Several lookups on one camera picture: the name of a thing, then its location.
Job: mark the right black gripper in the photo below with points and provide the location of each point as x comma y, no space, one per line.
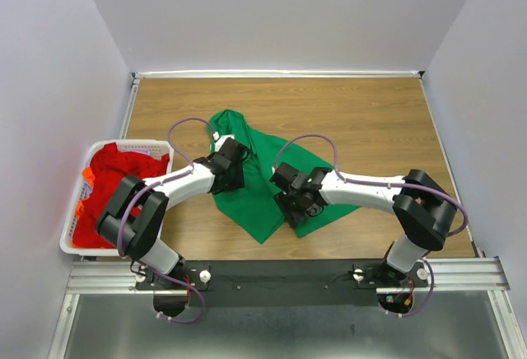
291,215

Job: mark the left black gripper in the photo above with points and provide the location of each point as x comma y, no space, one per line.
239,180

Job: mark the green t-shirt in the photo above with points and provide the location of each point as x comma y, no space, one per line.
253,207

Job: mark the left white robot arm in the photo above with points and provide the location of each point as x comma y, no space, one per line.
132,218

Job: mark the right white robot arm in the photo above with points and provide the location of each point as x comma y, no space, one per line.
424,210

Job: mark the white plastic laundry basket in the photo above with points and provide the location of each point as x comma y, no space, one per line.
154,148

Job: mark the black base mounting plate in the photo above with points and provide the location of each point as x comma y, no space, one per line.
267,283

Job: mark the red t-shirt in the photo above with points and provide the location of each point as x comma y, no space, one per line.
110,166

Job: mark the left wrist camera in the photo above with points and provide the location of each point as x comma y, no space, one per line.
218,140

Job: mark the aluminium back table rail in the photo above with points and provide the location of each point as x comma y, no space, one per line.
254,73

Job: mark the aluminium front rail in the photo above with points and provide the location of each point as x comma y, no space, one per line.
461,274

